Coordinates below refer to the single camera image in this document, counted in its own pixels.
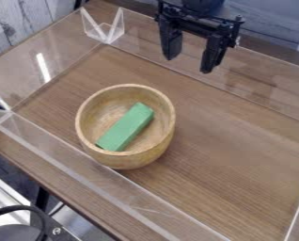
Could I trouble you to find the clear acrylic corner bracket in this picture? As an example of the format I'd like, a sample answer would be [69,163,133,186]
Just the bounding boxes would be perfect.
[81,8,125,44]

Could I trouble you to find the black metal bracket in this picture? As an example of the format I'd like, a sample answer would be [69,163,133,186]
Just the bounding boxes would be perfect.
[30,213,82,241]

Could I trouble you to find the brown wooden bowl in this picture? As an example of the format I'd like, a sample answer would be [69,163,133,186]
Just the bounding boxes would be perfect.
[75,84,177,169]

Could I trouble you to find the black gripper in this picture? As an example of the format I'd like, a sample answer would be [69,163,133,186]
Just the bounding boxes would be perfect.
[155,0,246,73]

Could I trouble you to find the black table leg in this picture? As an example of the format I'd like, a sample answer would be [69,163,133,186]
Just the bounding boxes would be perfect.
[35,187,51,212]

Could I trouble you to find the black cable loop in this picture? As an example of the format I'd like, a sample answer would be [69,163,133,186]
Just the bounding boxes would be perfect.
[0,204,50,241]

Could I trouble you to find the clear acrylic tray walls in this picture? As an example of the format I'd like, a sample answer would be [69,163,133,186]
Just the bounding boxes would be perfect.
[0,0,299,241]

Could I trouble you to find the green rectangular block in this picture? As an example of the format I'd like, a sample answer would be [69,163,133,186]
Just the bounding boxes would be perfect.
[97,103,155,152]

